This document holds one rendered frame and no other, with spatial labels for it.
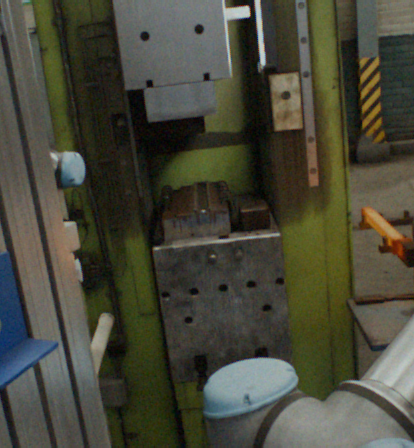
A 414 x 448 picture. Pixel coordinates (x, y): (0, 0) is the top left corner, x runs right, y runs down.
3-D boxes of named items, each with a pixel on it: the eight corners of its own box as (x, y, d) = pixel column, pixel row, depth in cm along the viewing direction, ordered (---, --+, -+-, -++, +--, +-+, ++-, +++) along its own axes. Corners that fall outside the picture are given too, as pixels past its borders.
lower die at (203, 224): (231, 233, 174) (228, 205, 171) (164, 241, 174) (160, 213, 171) (223, 201, 214) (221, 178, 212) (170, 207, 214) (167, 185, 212)
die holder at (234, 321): (293, 369, 180) (282, 233, 168) (172, 383, 180) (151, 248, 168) (270, 299, 234) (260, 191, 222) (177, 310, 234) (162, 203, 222)
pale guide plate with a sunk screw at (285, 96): (303, 128, 178) (298, 72, 173) (274, 132, 178) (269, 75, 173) (301, 127, 180) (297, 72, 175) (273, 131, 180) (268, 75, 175)
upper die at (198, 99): (217, 114, 164) (213, 80, 162) (147, 122, 164) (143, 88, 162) (212, 104, 205) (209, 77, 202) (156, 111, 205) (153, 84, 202)
